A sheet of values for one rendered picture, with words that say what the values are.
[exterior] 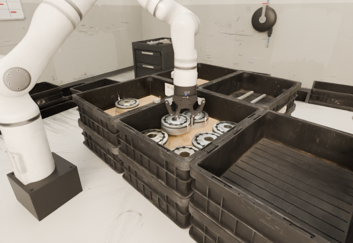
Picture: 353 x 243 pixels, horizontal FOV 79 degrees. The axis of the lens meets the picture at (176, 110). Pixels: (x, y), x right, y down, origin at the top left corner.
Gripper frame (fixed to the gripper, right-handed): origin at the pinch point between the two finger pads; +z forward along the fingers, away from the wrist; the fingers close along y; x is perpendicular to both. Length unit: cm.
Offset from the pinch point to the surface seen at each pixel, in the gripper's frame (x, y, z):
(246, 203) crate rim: -39.9, 8.4, -5.1
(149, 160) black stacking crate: -19.5, -10.5, 1.3
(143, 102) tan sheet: 28.1, -18.0, 4.2
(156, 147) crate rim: -23.4, -8.1, -5.5
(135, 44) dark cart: 186, -46, 0
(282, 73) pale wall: 280, 178, 60
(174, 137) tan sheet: -3.5, -3.6, 4.3
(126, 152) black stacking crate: -11.3, -18.7, 4.7
